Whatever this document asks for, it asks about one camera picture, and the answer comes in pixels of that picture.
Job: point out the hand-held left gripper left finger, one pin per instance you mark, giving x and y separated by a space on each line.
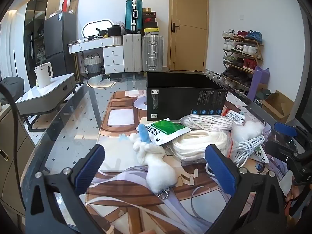
89 170

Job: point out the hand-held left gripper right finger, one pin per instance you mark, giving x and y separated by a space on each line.
220 170

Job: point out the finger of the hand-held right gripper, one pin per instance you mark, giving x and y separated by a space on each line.
280 150
285 129

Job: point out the black cardboard box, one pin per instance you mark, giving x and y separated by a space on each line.
175 102

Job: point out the person's right hand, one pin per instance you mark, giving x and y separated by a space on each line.
291 196

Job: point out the green and white packet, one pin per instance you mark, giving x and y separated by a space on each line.
168 131
264 155

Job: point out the brown cardboard box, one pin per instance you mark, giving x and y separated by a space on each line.
277 104

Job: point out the white fluffy plush ball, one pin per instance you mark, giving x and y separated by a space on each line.
253 129

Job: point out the printed desk mat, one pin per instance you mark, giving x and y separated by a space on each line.
121 199

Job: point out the small white red packet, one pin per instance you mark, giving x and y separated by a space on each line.
235 118

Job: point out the white and blue plush toy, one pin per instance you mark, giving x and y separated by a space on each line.
158 168

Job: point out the wooden shoe rack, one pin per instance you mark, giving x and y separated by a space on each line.
258 58

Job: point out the beige cabinet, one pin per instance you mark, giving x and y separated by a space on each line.
9 165

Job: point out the white round disc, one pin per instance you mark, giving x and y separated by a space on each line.
140 103

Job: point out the grey coffee table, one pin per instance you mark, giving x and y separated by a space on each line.
46 95

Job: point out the white paper sheet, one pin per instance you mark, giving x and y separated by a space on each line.
132 93

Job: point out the group of shoes on floor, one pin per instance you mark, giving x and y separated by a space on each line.
214 74

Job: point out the round patterned rug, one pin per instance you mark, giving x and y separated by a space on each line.
101 81

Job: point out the rows of shoes on rack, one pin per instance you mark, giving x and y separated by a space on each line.
240 48

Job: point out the white and grey basket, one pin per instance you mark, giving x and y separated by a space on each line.
92 65

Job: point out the white electric kettle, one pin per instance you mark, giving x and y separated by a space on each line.
43 74

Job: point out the dark grey bag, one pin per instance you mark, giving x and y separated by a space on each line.
11 90

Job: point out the white drawer cabinet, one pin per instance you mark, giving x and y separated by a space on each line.
113 58

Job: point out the white suitcase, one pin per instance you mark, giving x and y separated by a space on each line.
132 53

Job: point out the white vanity desk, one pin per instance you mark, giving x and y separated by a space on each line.
91 45

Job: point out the dark grey fridge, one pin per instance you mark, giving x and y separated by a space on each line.
59 41

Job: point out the white ribbed container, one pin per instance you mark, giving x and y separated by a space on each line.
118 40

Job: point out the silver suitcase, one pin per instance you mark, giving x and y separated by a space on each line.
152 52

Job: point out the wooden door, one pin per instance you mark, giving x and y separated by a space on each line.
189 34

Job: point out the black bag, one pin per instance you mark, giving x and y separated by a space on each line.
114 31

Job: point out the oval vanity mirror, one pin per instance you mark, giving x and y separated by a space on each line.
93 28

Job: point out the white standing air conditioner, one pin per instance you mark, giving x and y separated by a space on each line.
8 48

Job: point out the dark glass cabinet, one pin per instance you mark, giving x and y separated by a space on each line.
34 34

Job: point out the teal suitcase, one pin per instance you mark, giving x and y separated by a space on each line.
133 17

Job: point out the stack of shoe boxes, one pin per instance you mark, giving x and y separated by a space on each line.
150 22

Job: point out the red box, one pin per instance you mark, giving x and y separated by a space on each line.
64 4

